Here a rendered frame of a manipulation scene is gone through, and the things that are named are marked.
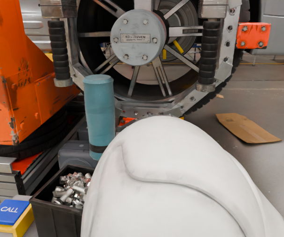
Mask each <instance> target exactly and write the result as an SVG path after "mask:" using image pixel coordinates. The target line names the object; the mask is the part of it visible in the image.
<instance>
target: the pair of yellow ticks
mask: <svg viewBox="0 0 284 237"><path fill-rule="evenodd" d="M173 43H174V44H175V46H176V47H177V48H178V50H179V51H180V53H183V52H184V51H183V50H182V48H181V47H180V45H179V44H178V43H177V41H176V40H175V41H173ZM163 59H166V50H165V49H163Z"/></svg>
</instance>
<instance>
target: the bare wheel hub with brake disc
mask: <svg viewBox="0 0 284 237"><path fill-rule="evenodd" d="M180 1H181V0H161V3H160V6H159V10H160V11H161V12H162V13H163V14H165V13H166V12H168V11H169V10H170V9H171V8H173V7H174V6H175V5H176V4H177V3H179V2H180ZM168 21H169V23H170V25H171V26H189V25H198V17H197V12H196V10H195V8H194V6H193V4H192V3H191V2H190V1H189V2H188V3H187V4H185V5H184V6H183V7H182V8H180V9H179V10H178V11H177V12H175V13H174V14H173V15H172V16H171V17H169V18H168ZM197 31H198V30H182V32H197ZM195 39H196V37H170V38H169V42H168V45H170V46H171V47H172V48H174V49H175V50H177V51H178V52H179V53H180V51H179V50H178V48H177V47H176V46H175V44H174V43H173V41H175V40H176V41H177V43H178V44H179V45H180V47H181V48H182V50H183V51H184V52H183V53H181V54H182V55H183V54H185V53H186V52H187V51H188V50H189V49H190V47H191V46H192V44H193V43H194V41H195ZM160 58H161V61H170V60H173V59H176V57H175V56H173V55H172V54H170V53H169V52H168V51H166V59H163V51H161V53H160Z"/></svg>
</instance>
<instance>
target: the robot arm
mask: <svg viewBox="0 0 284 237"><path fill-rule="evenodd" d="M80 237H284V217H283V216H282V215H281V214H280V213H279V212H278V211H277V210H276V209H275V208H274V207H273V206H272V204H271V203H270V202H269V201H268V200H267V199H266V197H265V196H264V195H263V194H262V192H261V191H260V190H259V189H258V187H257V186H256V185H255V184H254V182H253V181H252V179H251V178H250V176H249V174H248V173H247V171H246V170H245V169H244V167H243V166H242V165H241V164H240V163H239V162H238V161H237V160H236V159H235V158H234V157H233V156H232V155H231V154H229V153H228V152H227V151H225V150H224V149H223V148H222V147H221V146H220V145H219V144H218V143H217V142H216V141H215V140H214V139H213V138H212V137H211V136H209V135H208V134H207V133H206V132H204V131H203V130H202V129H200V128H199V127H197V126H196V125H194V124H192V123H189V122H187V121H185V120H182V119H180V118H178V117H176V116H174V115H171V114H169V115H164V114H163V113H160V114H155V115H153V113H149V114H148V115H143V116H142V117H141V118H139V119H137V118H135V119H133V120H131V121H130V122H128V123H126V124H124V125H123V126H118V127H116V137H115V138H114V139H113V140H112V141H111V143H110V144H109V145H108V147H107V148H106V150H105V151H104V153H103V154H102V156H101V158H100V160H99V162H98V164H97V166H96V168H95V171H94V173H93V176H92V178H91V181H90V184H89V187H88V191H87V195H86V199H85V203H84V208H83V213H82V222H81V235H80Z"/></svg>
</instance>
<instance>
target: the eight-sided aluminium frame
mask: <svg viewBox="0 0 284 237"><path fill-rule="evenodd" d="M241 4H242V2H241V0H228V7H227V15H226V18H224V19H221V27H220V35H219V42H218V49H217V51H218V53H217V57H216V58H217V61H216V69H215V76H214V83H216V85H215V87H217V86H218V85H219V84H220V83H221V82H224V80H225V79H226V78H227V77H229V76H230V75H231V69H232V67H233V65H232V63H233V56H234V49H235V43H236V36H237V27H238V20H239V14H240V7H241ZM230 10H231V12H230ZM60 21H64V25H65V27H64V28H65V35H66V42H67V50H68V53H67V54H68V58H69V59H68V61H69V67H70V74H71V77H72V80H73V82H74V83H75V84H76V85H77V86H78V87H80V88H81V89H82V90H83V91H84V85H83V82H82V80H83V79H84V78H85V77H86V76H89V75H91V74H90V73H89V72H88V71H87V70H86V69H85V68H84V67H83V66H82V65H81V64H80V63H79V59H78V50H77V40H76V31H75V21H74V18H60ZM195 88H196V82H195V83H194V84H193V85H192V86H191V87H189V88H188V89H187V90H186V91H185V92H184V93H182V94H181V95H180V96H179V97H178V98H177V99H175V100H174V101H173V102H172V103H155V102H132V101H118V100H117V99H116V98H115V97H114V100H115V117H117V118H119V117H120V116H123V117H128V118H141V117H142V116H143V115H148V114H149V113H153V115H155V114H160V113H163V114H164V115H169V114H171V115H174V116H176V117H180V116H182V115H183V113H185V112H186V111H187V110H188V109H190V108H191V107H192V106H193V105H194V104H196V103H197V102H198V101H199V100H201V99H202V98H203V97H204V96H206V95H207V94H208V93H209V92H200V91H197V90H196V89H195ZM123 111H125V112H123Z"/></svg>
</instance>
